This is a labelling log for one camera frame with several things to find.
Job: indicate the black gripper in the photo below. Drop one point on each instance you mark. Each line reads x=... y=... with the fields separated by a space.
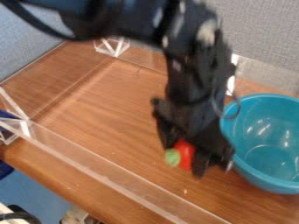
x=195 y=124

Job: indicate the red toy strawberry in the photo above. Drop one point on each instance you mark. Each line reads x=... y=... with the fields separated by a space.
x=179 y=155

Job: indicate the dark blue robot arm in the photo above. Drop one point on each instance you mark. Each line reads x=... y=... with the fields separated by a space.
x=184 y=29

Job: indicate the blue plastic bowl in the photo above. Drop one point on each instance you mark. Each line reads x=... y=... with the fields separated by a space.
x=262 y=129

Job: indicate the clear acrylic back barrier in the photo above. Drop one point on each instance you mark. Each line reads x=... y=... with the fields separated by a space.
x=256 y=77

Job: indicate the clear acrylic barrier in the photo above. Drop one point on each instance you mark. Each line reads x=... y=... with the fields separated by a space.
x=107 y=190
x=256 y=77

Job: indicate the white object under table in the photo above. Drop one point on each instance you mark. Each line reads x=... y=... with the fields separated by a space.
x=78 y=216

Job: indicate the clear acrylic front barrier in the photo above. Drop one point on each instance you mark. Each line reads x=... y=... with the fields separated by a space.
x=107 y=190

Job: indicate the black object bottom left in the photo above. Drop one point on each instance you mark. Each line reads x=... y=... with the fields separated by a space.
x=19 y=214

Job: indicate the clear acrylic corner bracket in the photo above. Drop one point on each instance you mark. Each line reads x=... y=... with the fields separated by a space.
x=111 y=46

